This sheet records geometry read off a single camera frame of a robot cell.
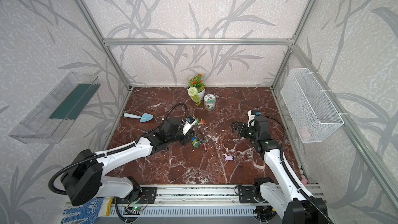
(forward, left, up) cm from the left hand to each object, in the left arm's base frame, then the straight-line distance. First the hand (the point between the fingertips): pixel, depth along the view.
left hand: (195, 127), depth 83 cm
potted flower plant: (+29, +1, +1) cm, 29 cm away
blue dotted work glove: (-35, +43, -11) cm, 57 cm away
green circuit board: (-36, +26, -12) cm, 46 cm away
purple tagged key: (-12, -18, -12) cm, 25 cm away
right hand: (+3, -23, +2) cm, 24 cm away
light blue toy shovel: (+14, +36, -14) cm, 41 cm away
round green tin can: (+23, -8, -6) cm, 25 cm away
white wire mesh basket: (-6, -50, +22) cm, 55 cm away
